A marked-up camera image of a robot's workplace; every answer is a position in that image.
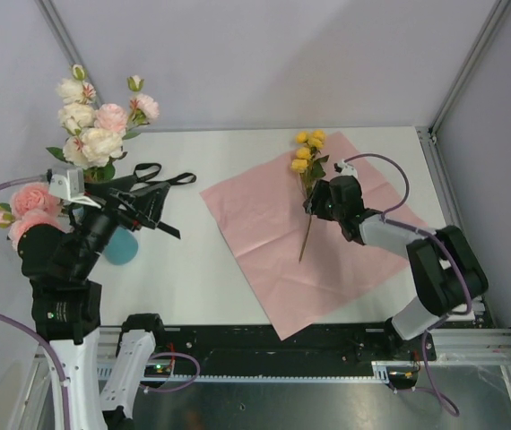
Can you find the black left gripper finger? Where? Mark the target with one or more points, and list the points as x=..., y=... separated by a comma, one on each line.
x=101, y=191
x=142, y=208

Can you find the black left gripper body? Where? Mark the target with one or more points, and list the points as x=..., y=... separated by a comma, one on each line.
x=96, y=226

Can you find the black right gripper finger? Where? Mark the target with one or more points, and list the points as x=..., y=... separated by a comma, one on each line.
x=320, y=193
x=315, y=208

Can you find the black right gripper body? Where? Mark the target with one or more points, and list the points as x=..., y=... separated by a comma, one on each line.
x=335, y=212

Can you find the black ribbon gold lettering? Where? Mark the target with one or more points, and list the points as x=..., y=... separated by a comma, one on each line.
x=145, y=175

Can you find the yellow rose stem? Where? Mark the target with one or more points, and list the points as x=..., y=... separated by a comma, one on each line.
x=308, y=162

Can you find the white rose stem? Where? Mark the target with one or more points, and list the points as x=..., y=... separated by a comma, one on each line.
x=94, y=151

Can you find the pink wrapping paper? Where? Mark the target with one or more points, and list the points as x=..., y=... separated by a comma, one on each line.
x=301, y=270

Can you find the green flower stem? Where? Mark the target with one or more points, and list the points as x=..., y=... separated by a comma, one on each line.
x=32, y=204

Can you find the pale pink rose stem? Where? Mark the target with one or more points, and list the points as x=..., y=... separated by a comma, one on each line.
x=143, y=110

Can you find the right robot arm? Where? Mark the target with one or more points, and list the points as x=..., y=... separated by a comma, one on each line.
x=444, y=268

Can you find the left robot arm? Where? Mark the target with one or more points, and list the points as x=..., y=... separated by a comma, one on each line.
x=66, y=303

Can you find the teal cylindrical vase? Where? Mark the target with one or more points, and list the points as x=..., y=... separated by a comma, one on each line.
x=122, y=247

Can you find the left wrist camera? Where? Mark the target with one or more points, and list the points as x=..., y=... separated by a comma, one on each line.
x=68, y=184

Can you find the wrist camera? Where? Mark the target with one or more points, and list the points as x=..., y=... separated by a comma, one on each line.
x=68, y=184
x=344, y=168

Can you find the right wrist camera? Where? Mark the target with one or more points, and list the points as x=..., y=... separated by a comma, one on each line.
x=344, y=168

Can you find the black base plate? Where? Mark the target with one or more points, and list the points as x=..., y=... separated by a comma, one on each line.
x=260, y=345

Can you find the slotted cable duct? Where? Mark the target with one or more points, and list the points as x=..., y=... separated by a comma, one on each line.
x=340, y=372

